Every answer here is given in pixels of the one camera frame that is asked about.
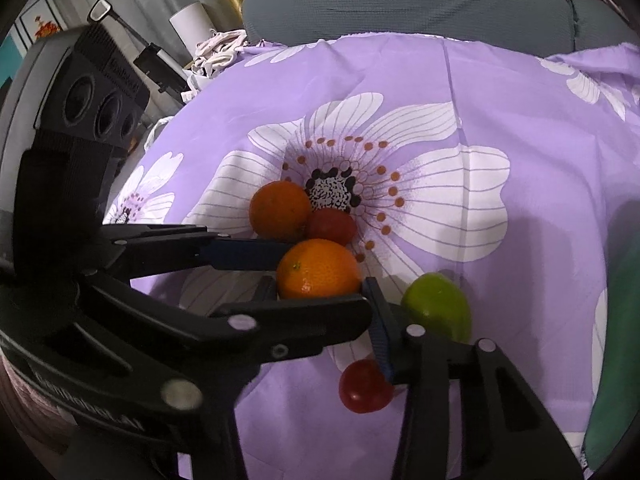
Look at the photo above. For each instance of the white framed wall picture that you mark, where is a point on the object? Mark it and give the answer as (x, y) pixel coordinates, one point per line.
(44, 25)

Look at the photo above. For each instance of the grey sofa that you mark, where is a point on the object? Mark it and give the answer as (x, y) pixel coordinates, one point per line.
(400, 5)

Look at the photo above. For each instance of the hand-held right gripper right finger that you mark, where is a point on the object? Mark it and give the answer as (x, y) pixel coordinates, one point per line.
(381, 345)

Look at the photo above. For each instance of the orange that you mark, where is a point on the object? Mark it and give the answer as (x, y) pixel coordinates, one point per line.
(277, 207)
(320, 270)

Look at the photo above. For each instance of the green plastic bowl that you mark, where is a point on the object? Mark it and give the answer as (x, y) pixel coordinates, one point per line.
(617, 385)

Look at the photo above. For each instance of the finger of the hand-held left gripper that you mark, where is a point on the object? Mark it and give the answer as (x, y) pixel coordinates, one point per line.
(310, 320)
(245, 255)

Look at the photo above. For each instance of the green lime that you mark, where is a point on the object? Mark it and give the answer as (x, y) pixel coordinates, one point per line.
(435, 302)

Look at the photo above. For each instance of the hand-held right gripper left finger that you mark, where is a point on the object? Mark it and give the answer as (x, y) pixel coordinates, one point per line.
(265, 291)

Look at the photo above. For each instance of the white cylinder roll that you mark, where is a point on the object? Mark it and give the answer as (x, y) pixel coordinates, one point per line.
(190, 25)

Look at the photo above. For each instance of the white clothing pile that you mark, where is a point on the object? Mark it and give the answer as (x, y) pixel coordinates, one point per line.
(215, 55)

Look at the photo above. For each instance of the black stand device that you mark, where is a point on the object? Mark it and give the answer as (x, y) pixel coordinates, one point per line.
(157, 67)

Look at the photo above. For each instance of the purple flower print cloth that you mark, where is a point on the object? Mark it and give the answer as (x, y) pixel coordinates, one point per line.
(500, 310)

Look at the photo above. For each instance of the red tomato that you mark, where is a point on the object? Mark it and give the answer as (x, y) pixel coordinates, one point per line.
(362, 387)
(332, 225)

